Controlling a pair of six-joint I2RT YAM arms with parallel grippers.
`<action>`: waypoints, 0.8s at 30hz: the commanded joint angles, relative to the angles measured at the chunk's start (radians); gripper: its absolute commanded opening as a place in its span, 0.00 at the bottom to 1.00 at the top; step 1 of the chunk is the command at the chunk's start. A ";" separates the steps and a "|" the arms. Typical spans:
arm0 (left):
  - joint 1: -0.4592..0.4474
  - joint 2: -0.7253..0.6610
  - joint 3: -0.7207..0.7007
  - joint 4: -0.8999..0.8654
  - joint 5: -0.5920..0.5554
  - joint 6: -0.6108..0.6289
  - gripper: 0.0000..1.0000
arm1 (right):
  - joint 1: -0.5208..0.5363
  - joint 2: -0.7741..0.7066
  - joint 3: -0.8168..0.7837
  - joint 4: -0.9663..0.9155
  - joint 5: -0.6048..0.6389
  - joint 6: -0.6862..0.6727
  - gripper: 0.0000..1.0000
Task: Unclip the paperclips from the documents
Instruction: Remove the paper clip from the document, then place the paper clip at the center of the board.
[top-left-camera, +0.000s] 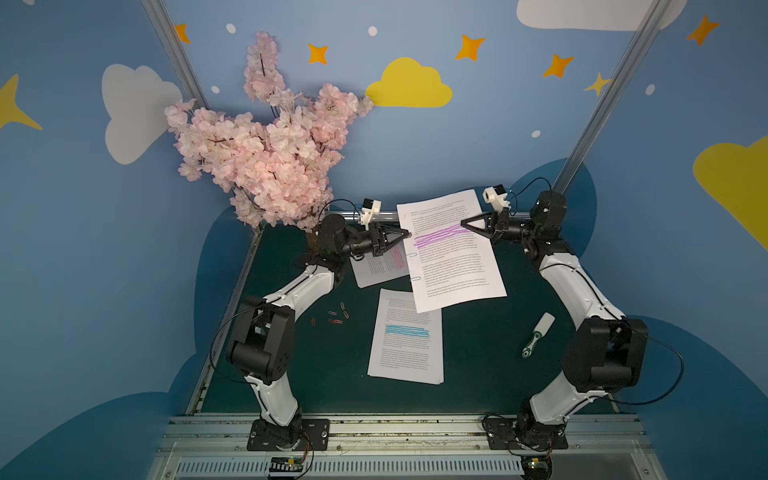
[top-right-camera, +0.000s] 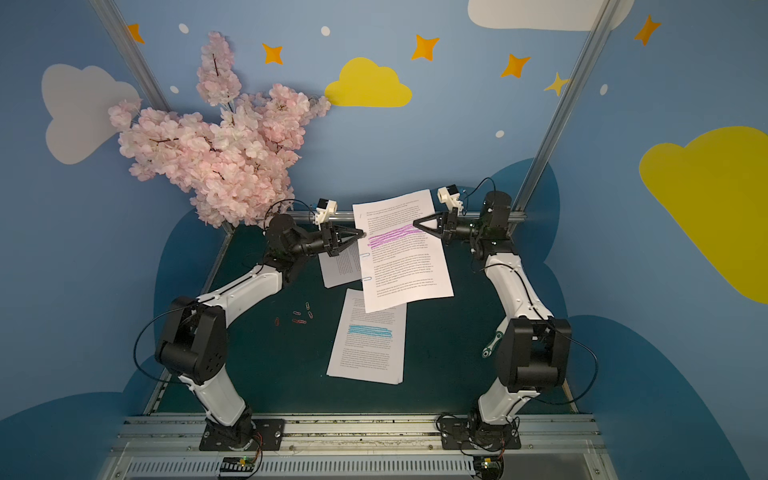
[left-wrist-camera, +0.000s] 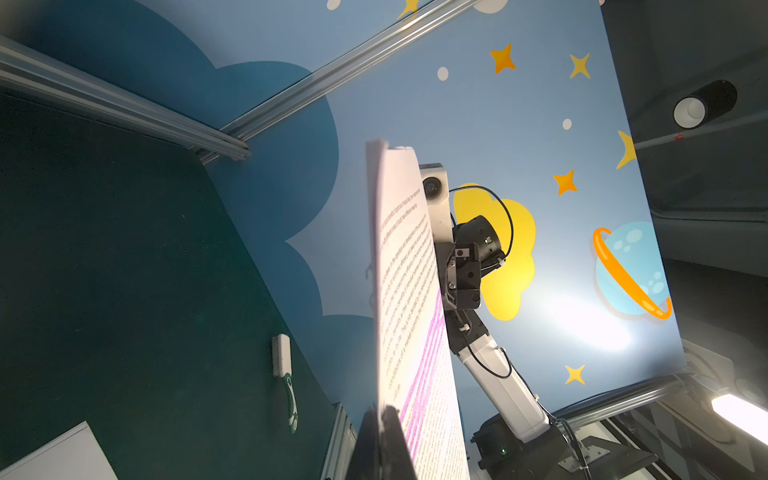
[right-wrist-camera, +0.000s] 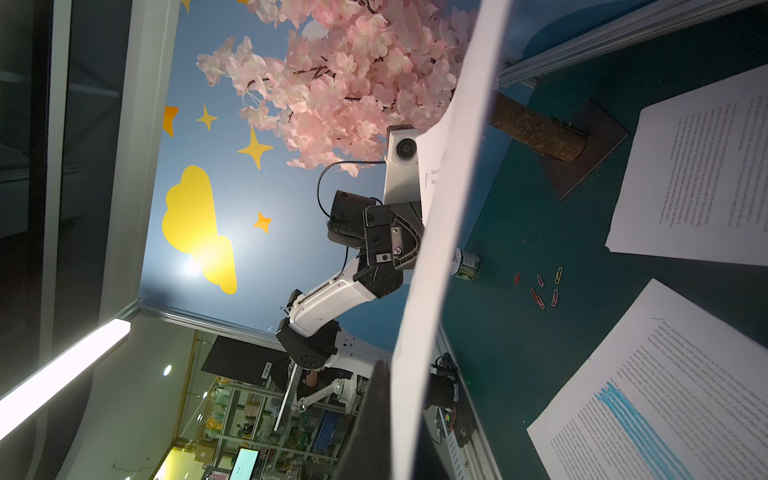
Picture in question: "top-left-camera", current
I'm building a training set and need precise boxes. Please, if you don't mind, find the document with pink highlight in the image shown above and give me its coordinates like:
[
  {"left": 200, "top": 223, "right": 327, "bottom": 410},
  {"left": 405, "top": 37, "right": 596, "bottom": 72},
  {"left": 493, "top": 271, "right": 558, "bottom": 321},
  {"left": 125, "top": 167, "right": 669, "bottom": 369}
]
[{"left": 350, "top": 244, "right": 409, "bottom": 288}]

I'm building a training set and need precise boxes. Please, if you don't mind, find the document with purple highlight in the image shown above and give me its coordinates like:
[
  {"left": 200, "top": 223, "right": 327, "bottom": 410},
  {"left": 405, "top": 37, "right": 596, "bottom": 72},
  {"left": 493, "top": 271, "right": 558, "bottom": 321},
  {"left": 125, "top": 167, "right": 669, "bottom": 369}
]
[{"left": 397, "top": 190, "right": 507, "bottom": 313}]

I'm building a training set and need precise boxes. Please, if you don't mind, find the document with blue highlight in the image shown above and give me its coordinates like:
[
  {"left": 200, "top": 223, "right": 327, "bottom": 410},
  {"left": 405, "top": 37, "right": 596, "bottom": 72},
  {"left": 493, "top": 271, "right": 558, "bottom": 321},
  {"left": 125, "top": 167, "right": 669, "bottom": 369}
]
[{"left": 367, "top": 289, "right": 444, "bottom": 385}]

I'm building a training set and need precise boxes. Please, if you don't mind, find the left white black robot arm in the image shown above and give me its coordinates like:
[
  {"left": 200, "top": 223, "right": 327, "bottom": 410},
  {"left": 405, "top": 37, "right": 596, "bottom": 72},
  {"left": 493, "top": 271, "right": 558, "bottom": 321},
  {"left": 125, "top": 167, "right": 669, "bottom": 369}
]
[{"left": 223, "top": 214, "right": 411, "bottom": 443}]

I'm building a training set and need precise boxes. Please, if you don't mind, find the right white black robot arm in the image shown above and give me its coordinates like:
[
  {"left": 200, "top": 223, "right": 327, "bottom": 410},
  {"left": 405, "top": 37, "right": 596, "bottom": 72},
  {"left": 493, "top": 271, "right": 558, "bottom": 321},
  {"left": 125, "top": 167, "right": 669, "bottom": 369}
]
[{"left": 461, "top": 185, "right": 652, "bottom": 437}]

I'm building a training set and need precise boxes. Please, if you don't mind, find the pink cherry blossom tree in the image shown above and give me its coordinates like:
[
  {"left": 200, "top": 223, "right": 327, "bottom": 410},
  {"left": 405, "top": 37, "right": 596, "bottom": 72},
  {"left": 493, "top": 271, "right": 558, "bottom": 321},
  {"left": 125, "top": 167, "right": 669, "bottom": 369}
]
[{"left": 164, "top": 32, "right": 374, "bottom": 232}]

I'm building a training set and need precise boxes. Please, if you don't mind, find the left electronics board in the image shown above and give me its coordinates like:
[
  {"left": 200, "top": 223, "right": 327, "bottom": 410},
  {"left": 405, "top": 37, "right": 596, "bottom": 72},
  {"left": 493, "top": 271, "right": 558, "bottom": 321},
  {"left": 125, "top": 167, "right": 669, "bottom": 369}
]
[{"left": 267, "top": 456, "right": 309, "bottom": 479}]

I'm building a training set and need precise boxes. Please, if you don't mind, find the electronics board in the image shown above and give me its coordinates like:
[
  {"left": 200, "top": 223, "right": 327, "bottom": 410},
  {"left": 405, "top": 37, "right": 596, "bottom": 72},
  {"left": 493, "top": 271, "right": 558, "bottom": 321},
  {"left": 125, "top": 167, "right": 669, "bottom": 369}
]
[
  {"left": 520, "top": 456, "right": 553, "bottom": 480},
  {"left": 267, "top": 456, "right": 309, "bottom": 479}
]

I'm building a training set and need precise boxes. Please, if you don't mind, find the right electronics board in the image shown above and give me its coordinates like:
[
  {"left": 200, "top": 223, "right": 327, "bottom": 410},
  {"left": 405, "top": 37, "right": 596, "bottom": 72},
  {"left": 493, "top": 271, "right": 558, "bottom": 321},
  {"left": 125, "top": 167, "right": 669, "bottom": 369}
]
[{"left": 520, "top": 456, "right": 553, "bottom": 480}]

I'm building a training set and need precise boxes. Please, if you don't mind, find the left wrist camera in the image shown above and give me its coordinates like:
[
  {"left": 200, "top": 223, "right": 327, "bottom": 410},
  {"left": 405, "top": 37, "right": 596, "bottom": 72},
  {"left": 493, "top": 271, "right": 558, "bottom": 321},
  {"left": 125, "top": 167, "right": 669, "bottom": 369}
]
[{"left": 359, "top": 198, "right": 382, "bottom": 230}]

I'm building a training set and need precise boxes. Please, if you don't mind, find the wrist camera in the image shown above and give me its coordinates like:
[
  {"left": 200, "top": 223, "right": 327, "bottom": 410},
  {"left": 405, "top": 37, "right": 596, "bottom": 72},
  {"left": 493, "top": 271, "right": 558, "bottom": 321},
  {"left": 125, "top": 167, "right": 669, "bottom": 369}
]
[
  {"left": 483, "top": 184, "right": 510, "bottom": 212},
  {"left": 359, "top": 198, "right": 382, "bottom": 230}
]

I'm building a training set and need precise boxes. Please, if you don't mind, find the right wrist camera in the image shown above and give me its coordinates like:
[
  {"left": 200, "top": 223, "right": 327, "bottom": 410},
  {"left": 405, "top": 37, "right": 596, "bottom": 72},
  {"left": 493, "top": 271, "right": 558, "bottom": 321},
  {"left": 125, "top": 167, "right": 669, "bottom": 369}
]
[{"left": 483, "top": 184, "right": 510, "bottom": 212}]

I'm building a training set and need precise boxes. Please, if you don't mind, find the back aluminium frame bar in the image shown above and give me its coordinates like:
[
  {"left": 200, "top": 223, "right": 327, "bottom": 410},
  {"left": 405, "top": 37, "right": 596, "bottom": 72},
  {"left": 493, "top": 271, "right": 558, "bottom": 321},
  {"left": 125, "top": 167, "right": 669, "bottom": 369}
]
[{"left": 326, "top": 210, "right": 535, "bottom": 224}]

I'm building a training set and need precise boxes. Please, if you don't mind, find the white handled tool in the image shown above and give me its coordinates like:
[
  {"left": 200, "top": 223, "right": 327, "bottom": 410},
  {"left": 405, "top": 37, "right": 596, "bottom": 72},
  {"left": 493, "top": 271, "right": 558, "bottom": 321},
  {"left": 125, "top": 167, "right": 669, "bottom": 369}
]
[{"left": 522, "top": 312, "right": 555, "bottom": 359}]

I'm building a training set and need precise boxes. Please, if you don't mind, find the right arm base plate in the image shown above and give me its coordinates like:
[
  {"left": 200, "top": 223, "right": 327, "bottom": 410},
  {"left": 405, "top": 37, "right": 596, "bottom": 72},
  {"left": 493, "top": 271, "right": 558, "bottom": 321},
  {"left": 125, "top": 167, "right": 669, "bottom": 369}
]
[{"left": 480, "top": 414, "right": 568, "bottom": 453}]

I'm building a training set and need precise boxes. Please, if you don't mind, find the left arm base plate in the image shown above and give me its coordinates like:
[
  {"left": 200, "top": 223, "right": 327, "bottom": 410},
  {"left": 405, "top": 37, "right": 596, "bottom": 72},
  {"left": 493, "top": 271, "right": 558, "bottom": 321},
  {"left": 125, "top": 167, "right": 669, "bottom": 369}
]
[{"left": 247, "top": 418, "right": 331, "bottom": 452}]

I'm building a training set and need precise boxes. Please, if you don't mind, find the right aluminium frame post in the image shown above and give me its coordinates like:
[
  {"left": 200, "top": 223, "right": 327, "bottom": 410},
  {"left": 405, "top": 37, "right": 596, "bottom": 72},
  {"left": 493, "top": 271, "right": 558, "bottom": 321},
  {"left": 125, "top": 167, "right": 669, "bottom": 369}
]
[{"left": 553, "top": 0, "right": 673, "bottom": 195}]

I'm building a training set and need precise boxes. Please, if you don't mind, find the aluminium frame post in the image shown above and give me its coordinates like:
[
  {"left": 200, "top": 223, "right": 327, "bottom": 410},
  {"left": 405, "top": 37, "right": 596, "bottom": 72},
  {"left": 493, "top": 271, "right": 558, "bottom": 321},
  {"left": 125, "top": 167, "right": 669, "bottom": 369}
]
[
  {"left": 141, "top": 0, "right": 209, "bottom": 108},
  {"left": 553, "top": 0, "right": 673, "bottom": 195}
]

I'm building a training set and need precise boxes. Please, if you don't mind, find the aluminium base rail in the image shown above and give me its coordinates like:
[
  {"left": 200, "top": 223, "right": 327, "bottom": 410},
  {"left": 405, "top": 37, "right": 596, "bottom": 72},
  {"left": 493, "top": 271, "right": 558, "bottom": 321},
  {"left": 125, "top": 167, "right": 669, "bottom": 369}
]
[{"left": 148, "top": 414, "right": 666, "bottom": 479}]

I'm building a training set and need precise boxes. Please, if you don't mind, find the left aluminium frame post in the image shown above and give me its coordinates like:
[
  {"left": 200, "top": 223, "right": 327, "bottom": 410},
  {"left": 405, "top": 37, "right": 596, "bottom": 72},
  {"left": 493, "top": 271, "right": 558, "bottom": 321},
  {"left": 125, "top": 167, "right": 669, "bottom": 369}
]
[{"left": 141, "top": 0, "right": 209, "bottom": 108}]

